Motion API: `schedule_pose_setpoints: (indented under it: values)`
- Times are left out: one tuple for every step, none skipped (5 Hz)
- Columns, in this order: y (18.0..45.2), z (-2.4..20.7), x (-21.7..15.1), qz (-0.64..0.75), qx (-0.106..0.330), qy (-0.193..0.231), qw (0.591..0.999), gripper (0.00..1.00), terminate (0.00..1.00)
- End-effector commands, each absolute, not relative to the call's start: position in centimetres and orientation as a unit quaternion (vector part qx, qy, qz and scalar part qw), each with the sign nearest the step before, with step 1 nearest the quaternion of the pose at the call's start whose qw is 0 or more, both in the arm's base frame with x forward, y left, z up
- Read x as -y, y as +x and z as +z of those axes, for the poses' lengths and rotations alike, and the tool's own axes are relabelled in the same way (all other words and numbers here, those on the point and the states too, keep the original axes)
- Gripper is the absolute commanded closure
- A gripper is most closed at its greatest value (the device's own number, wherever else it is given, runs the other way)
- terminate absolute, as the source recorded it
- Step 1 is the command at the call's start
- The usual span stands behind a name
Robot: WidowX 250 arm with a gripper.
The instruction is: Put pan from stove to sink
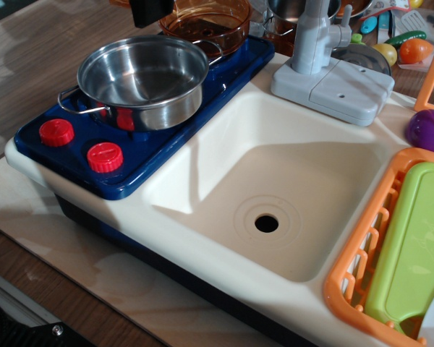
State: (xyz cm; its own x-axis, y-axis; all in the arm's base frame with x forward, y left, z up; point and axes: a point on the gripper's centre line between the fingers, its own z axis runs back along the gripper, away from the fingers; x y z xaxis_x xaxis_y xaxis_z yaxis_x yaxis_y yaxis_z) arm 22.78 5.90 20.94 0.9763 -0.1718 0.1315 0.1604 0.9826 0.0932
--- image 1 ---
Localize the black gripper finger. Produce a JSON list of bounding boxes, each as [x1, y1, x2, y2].
[[129, 0, 174, 28]]

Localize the stainless steel pan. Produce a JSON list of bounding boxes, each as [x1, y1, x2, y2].
[[57, 35, 224, 132]]

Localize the left red stove knob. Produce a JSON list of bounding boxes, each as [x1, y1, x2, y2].
[[39, 119, 75, 147]]

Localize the red stove knob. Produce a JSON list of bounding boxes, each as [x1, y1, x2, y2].
[[39, 119, 75, 147], [86, 142, 124, 174]]

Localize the right red stove knob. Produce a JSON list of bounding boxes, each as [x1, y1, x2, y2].
[[86, 142, 124, 174]]

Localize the blue toy stove top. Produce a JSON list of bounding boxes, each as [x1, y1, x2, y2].
[[14, 36, 275, 200]]

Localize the cream toy sink unit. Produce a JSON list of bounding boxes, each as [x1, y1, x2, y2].
[[5, 53, 414, 346]]

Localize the amber transparent pot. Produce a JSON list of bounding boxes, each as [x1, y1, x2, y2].
[[158, 0, 252, 58]]

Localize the steel pot behind faucet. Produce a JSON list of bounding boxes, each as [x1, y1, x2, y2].
[[262, 0, 343, 57]]

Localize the grey toy faucet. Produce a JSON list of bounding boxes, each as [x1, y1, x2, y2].
[[271, 1, 394, 127]]

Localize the steel pot lid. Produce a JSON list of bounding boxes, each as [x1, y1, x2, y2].
[[331, 43, 392, 76]]

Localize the yellow toy potato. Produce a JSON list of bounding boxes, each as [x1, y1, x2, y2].
[[372, 43, 398, 67]]

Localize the green toy cucumber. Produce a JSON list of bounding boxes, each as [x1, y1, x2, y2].
[[385, 30, 427, 48]]

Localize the grey toy spatula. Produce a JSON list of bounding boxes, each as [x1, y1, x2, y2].
[[401, 10, 428, 33]]

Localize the orange toy carrot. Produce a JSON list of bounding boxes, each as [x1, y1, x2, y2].
[[399, 38, 434, 64]]

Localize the purple toy eggplant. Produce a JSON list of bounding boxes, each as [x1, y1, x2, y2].
[[405, 110, 434, 152]]

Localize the orange dish rack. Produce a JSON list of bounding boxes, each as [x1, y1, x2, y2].
[[323, 35, 434, 347]]

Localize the green cutting board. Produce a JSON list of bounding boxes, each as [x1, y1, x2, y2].
[[365, 162, 434, 334]]

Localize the blue handled toy knife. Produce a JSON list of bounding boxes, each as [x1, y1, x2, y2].
[[377, 11, 391, 43]]

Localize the black bracket bottom left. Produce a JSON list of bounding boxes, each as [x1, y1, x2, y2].
[[0, 307, 94, 347]]

